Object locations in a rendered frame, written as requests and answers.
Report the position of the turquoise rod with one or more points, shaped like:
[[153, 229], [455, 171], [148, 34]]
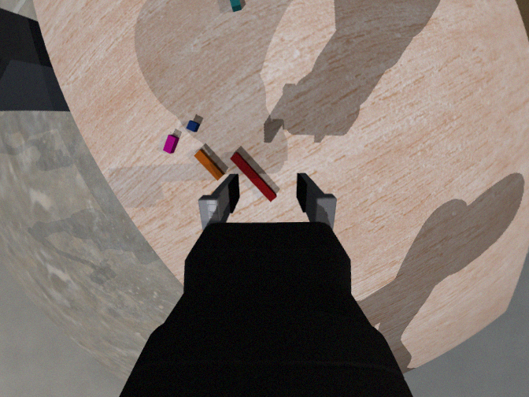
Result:
[[236, 6]]

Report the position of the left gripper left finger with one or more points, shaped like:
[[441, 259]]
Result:
[[218, 206]]

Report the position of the small blue block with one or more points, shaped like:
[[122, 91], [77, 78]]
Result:
[[193, 126]]

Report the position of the orange rod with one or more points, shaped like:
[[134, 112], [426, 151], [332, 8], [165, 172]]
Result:
[[209, 164]]

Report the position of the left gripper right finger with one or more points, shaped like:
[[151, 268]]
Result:
[[317, 205]]

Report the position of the magenta rectangular block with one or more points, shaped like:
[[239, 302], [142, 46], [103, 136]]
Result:
[[170, 144]]

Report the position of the dark red rod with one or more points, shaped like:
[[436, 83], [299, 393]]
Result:
[[253, 176]]

